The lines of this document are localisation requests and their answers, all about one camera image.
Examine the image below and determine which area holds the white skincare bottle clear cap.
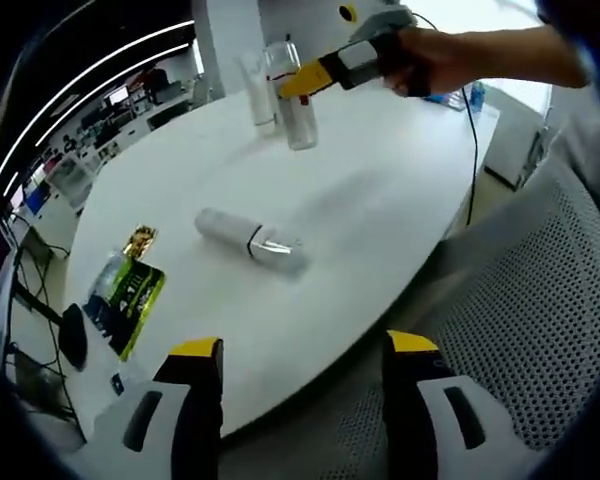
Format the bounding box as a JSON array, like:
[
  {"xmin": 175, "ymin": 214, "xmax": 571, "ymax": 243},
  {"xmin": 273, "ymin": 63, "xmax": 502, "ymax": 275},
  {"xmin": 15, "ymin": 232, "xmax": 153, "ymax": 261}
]
[{"xmin": 193, "ymin": 206, "xmax": 310, "ymax": 280}]

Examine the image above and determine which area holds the green printed sachet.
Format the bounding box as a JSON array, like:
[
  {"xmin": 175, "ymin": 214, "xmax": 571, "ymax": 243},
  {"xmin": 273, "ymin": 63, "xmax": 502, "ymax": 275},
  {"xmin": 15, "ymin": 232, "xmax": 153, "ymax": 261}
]
[{"xmin": 82, "ymin": 252, "xmax": 167, "ymax": 362}]

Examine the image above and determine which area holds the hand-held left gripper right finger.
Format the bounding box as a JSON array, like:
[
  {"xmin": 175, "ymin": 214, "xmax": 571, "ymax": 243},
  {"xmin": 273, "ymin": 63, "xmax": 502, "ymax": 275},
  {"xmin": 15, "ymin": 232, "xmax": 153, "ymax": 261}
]
[{"xmin": 384, "ymin": 328, "xmax": 537, "ymax": 480}]

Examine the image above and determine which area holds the blue storage box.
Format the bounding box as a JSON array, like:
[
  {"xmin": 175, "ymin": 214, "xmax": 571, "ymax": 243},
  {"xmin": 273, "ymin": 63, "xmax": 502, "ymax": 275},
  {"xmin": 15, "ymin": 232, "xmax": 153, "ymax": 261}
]
[{"xmin": 21, "ymin": 185, "xmax": 52, "ymax": 217}]

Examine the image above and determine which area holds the black computer mouse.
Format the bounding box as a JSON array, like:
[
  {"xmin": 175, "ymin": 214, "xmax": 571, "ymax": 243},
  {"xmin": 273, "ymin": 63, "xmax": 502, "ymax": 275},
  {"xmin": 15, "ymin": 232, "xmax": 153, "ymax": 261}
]
[{"xmin": 59, "ymin": 302, "xmax": 90, "ymax": 372}]

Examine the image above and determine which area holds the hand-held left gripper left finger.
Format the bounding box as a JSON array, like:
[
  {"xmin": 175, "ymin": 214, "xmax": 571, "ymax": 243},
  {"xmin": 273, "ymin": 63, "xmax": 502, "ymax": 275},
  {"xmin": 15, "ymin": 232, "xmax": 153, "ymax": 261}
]
[{"xmin": 86, "ymin": 337, "xmax": 226, "ymax": 480}]

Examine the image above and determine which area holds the frosted white skincare tube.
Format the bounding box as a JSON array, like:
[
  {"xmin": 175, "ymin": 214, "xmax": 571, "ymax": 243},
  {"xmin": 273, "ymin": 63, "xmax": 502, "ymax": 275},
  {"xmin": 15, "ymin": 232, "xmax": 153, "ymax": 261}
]
[{"xmin": 235, "ymin": 48, "xmax": 277, "ymax": 140}]

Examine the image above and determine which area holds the white skincare bottle red label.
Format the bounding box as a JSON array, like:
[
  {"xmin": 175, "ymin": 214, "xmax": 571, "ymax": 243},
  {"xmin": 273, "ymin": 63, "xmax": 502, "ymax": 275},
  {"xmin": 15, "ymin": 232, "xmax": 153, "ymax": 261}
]
[{"xmin": 263, "ymin": 38, "xmax": 320, "ymax": 152}]

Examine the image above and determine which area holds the white mesh chair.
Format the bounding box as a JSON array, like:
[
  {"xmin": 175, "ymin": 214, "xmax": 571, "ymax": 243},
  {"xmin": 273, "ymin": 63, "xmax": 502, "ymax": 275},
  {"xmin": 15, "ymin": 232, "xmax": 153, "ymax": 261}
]
[{"xmin": 329, "ymin": 149, "xmax": 600, "ymax": 480}]

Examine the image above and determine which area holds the gold foil sachet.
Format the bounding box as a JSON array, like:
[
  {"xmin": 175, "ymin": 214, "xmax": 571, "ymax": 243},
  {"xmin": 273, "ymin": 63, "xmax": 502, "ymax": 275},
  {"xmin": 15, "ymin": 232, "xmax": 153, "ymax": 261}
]
[{"xmin": 123, "ymin": 224, "xmax": 161, "ymax": 260}]

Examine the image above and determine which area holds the person's right hand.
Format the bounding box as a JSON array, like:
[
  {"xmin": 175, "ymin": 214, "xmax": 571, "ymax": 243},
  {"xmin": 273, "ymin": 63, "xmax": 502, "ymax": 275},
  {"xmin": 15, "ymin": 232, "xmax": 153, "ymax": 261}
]
[{"xmin": 379, "ymin": 24, "xmax": 484, "ymax": 100}]

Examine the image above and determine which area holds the small clear packet blue label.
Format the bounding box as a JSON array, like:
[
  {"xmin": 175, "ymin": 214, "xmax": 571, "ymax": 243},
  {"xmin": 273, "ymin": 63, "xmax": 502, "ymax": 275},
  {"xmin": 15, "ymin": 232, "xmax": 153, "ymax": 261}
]
[{"xmin": 107, "ymin": 369, "xmax": 131, "ymax": 399}]

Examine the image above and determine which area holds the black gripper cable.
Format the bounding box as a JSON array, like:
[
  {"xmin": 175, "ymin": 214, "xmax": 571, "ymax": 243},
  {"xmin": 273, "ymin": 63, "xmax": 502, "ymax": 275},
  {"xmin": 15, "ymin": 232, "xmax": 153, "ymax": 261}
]
[{"xmin": 407, "ymin": 12, "xmax": 481, "ymax": 224}]

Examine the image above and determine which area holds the white shelf cart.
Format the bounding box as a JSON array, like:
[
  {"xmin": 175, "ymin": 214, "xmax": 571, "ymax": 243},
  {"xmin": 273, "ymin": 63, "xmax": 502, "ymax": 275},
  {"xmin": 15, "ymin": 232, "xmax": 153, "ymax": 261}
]
[{"xmin": 48, "ymin": 152, "xmax": 95, "ymax": 211}]

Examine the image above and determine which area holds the blue plastic bag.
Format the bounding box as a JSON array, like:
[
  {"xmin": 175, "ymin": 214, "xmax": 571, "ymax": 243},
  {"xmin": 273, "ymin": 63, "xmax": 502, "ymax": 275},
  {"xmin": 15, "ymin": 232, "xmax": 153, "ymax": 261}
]
[{"xmin": 427, "ymin": 79, "xmax": 486, "ymax": 110}]

